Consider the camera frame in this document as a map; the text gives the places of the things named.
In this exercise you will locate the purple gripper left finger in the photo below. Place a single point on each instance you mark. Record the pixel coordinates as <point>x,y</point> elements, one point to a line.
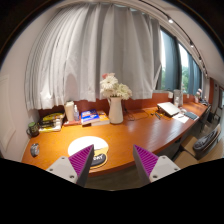
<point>74,169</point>

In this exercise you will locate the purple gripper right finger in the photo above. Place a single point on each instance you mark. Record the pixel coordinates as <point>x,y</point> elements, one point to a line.
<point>151,167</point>

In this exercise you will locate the white round mouse pad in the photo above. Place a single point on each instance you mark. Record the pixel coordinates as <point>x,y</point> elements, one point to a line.
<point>98,146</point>

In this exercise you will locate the blue book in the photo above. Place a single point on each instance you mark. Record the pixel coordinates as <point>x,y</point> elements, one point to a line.
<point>89,116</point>

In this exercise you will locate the orange book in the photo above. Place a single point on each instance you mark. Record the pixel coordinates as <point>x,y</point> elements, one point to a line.
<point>104,120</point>

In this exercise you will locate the clear sanitizer bottle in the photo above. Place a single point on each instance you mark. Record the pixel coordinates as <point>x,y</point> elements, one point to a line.
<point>76,113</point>

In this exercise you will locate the yellow snack bags stack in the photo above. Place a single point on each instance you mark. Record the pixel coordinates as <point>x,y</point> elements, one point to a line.
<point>51,123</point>

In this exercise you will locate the white ceramic vase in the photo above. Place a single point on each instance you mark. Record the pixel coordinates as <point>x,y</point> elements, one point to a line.
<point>115,110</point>

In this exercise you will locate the white tissue roll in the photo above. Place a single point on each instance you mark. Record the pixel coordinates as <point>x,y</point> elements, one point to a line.
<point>69,110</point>

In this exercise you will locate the white paper sheet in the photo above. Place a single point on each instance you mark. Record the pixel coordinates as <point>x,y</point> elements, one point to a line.
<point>182,118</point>

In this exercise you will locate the dark green mug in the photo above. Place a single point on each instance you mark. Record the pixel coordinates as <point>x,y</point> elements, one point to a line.
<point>33,129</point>

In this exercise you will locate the silver laptop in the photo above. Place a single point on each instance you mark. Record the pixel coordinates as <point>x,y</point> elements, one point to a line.
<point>169,108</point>

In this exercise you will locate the grey office chair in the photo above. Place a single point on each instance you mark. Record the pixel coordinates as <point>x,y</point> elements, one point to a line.
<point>198,148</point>

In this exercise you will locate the black keyboard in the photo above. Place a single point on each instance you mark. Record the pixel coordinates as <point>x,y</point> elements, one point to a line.
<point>191,115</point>

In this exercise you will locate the white and pink flowers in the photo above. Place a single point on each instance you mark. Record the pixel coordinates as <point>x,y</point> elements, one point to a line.
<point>110,87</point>

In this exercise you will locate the white curtain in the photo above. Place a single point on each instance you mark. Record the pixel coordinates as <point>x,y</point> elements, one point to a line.
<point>83,42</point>

